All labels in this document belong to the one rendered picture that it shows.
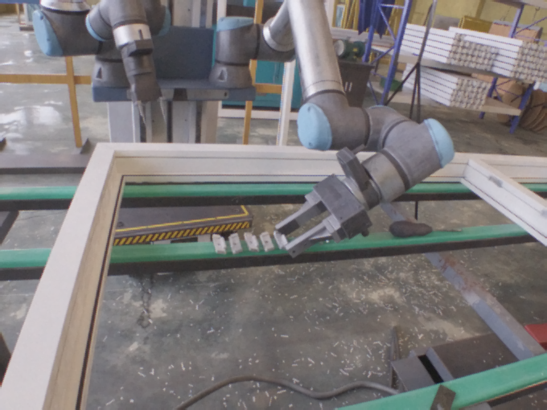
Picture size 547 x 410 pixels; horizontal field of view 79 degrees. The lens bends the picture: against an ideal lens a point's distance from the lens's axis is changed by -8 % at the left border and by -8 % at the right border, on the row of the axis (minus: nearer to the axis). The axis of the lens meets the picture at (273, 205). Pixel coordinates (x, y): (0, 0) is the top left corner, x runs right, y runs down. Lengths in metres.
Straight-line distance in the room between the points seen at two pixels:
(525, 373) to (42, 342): 0.62
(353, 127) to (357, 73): 4.01
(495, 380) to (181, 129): 1.60
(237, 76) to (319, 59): 0.81
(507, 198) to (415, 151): 0.50
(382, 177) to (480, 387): 0.35
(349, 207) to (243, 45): 1.05
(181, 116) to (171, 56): 0.31
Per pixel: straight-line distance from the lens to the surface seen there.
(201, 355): 1.56
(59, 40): 1.37
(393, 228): 0.76
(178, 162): 0.86
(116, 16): 1.02
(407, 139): 0.68
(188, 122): 1.81
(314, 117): 0.68
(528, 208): 1.08
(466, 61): 5.41
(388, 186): 0.65
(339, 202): 0.64
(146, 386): 1.50
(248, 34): 1.55
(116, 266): 0.65
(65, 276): 0.51
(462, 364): 1.00
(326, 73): 0.75
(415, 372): 0.96
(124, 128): 1.90
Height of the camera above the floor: 1.26
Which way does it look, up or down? 30 degrees down
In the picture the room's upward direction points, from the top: 9 degrees clockwise
